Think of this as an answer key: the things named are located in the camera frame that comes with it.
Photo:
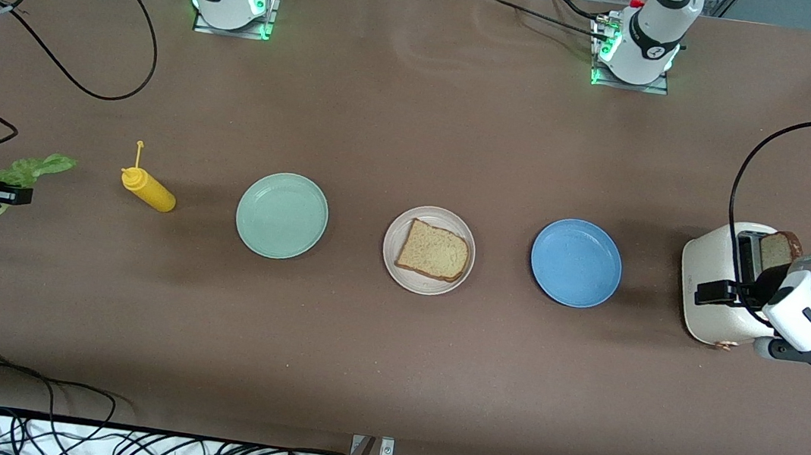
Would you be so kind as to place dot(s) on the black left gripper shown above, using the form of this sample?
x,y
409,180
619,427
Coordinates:
x,y
765,284

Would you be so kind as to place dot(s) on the green lettuce leaf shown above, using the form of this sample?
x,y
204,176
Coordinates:
x,y
38,167

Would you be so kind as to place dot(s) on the yellow mustard squeeze bottle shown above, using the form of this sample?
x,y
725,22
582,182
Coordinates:
x,y
150,192

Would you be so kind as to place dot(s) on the brown bread slice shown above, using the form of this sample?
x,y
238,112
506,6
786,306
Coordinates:
x,y
433,250
777,251

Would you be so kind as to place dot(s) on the blue plate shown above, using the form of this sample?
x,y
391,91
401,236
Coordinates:
x,y
576,262

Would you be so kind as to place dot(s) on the light green plate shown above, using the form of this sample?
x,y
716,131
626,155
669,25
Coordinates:
x,y
282,215

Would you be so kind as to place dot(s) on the beige plate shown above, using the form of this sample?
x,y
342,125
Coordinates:
x,y
430,213

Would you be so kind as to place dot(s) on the white toaster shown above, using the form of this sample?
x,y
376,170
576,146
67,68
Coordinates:
x,y
708,254

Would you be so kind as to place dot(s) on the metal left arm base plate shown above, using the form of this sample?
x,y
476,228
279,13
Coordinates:
x,y
654,88

